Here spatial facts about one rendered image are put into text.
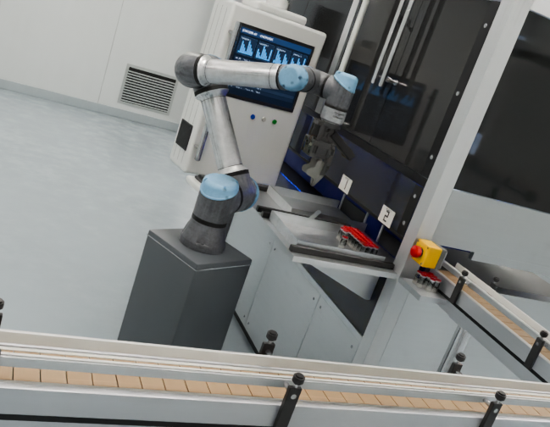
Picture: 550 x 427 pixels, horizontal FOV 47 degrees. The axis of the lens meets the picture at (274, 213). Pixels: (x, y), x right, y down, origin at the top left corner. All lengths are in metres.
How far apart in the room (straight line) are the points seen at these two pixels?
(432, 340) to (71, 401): 1.63
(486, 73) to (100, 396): 1.52
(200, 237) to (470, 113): 0.93
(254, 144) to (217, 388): 1.93
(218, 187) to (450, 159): 0.74
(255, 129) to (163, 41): 4.57
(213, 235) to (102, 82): 5.46
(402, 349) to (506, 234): 0.54
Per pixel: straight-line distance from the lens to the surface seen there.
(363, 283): 2.26
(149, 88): 7.43
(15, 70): 7.31
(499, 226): 2.34
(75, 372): 1.06
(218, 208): 1.99
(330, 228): 2.37
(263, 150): 2.96
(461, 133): 2.10
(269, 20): 2.80
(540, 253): 2.52
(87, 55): 7.30
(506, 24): 2.11
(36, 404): 1.02
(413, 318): 2.32
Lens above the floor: 1.52
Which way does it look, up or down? 16 degrees down
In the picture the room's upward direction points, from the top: 19 degrees clockwise
